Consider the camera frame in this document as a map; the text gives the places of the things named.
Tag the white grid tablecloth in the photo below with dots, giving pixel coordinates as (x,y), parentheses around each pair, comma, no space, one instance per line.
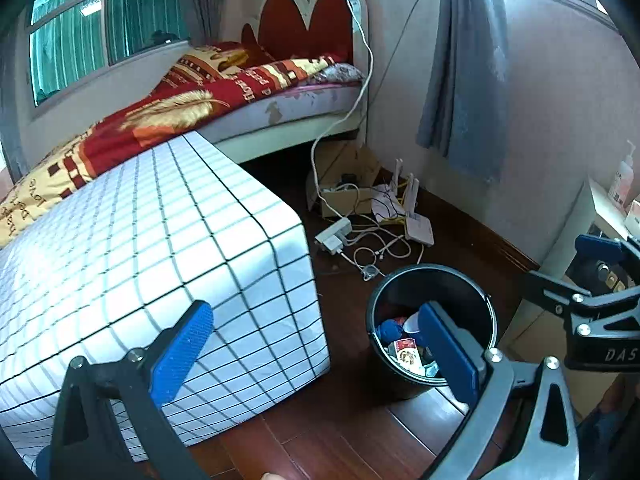
(150,240)

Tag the bed with red headboard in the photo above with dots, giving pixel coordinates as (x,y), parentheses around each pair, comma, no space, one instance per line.
(300,105)

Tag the large window green curtain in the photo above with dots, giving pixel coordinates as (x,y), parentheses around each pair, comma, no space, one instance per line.
(100,30)

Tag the white side cabinet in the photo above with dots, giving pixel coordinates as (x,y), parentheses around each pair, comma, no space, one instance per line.
(565,240)

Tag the black trash bin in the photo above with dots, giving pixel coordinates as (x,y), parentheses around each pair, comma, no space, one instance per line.
(400,285)

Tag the cardboard box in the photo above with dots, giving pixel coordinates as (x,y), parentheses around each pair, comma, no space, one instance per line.
(345,175)

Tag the floral pillow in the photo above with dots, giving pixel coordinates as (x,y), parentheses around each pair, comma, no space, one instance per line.
(340,72)

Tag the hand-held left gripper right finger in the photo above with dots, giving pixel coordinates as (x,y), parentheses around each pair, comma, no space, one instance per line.
(450,355)

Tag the printed drink carton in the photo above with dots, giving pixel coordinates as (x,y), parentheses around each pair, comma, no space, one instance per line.
(406,352)

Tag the grey curtain with emblem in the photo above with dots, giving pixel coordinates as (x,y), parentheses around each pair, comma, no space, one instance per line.
(465,70)

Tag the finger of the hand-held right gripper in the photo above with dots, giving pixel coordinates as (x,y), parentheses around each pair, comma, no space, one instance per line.
(555,290)
(600,247)

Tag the blue paper cup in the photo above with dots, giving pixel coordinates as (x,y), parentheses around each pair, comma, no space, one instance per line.
(387,331)

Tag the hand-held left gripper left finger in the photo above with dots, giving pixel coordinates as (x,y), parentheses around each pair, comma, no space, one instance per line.
(182,355)

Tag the red yellow printed blanket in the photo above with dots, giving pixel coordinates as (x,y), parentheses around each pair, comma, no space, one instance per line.
(175,110)

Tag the white power strip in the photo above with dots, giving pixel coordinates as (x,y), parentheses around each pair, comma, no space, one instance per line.
(332,235)

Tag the pump soap bottle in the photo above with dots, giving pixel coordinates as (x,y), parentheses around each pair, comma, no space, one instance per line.
(622,177)

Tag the white router with antennas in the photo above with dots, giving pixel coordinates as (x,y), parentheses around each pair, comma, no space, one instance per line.
(417,227)

